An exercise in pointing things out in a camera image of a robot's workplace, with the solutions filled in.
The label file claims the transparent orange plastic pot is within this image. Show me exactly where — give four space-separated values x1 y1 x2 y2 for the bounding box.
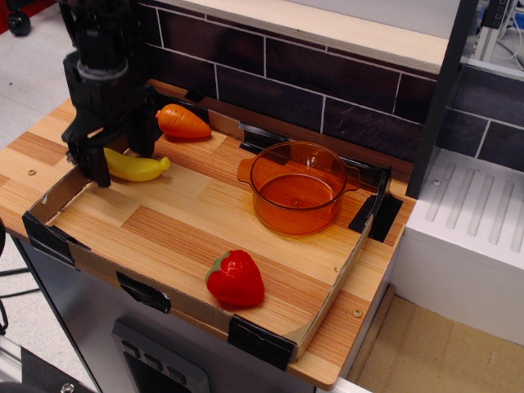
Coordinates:
237 142 361 235

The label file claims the black floor cable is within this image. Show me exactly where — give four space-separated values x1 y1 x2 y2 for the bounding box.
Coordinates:
0 265 41 337

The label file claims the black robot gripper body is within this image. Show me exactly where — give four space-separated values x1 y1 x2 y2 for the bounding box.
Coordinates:
62 52 157 142

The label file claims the dark grey vertical post right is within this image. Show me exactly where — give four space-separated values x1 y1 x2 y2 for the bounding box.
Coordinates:
405 0 478 199

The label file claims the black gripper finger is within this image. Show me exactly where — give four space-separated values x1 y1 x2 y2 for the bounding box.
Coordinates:
127 111 157 158
67 138 111 187

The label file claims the light wooden shelf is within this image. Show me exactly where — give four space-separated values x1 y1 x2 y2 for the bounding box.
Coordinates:
183 0 455 75

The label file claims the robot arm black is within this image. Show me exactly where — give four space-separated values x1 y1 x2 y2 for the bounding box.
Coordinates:
59 1 156 187

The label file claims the red toy strawberry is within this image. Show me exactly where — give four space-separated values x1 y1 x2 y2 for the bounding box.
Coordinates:
206 250 265 307

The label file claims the orange toy carrot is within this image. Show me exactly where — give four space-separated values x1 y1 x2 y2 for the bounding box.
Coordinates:
156 103 212 138

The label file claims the black caster wheel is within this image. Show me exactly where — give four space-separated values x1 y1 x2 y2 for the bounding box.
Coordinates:
7 10 31 37

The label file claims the grey oven control panel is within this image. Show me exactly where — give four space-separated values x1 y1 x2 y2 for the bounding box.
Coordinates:
111 321 211 393

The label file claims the white toy sink drainboard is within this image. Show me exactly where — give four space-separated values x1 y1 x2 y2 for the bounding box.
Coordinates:
391 150 523 345

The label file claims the yellow toy banana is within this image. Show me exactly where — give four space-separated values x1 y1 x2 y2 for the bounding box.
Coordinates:
104 148 171 182

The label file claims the cardboard fence with black tape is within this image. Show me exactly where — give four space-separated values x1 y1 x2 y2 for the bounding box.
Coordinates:
25 109 414 384

